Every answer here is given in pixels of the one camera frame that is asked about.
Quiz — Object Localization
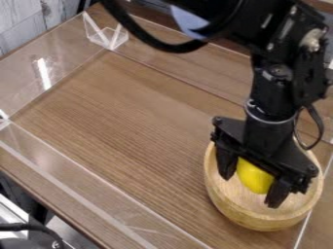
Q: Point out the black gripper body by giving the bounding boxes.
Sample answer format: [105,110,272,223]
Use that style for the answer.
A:
[212,100,319,194]

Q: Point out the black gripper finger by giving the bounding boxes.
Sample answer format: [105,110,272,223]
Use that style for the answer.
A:
[214,141,238,180]
[264,178,292,208]

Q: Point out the yellow lemon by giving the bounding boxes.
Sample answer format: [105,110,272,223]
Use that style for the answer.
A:
[237,158,274,195]

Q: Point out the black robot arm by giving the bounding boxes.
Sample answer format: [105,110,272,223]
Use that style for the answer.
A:
[166,0,331,208]

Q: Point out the light wooden bowl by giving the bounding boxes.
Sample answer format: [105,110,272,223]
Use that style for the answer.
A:
[205,142,324,231]

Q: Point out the small black wrist cable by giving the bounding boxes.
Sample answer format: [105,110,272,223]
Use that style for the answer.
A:
[293,105,325,152]

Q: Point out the clear acrylic enclosure walls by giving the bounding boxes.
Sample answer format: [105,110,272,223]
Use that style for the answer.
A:
[0,18,333,249]

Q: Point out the clear acrylic corner bracket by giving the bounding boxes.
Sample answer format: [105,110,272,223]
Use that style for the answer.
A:
[82,12,129,51]

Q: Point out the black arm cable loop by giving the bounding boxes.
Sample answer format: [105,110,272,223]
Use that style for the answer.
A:
[101,0,210,54]

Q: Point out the black cable lower left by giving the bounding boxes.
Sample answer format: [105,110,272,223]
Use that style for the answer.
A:
[0,223,65,249]

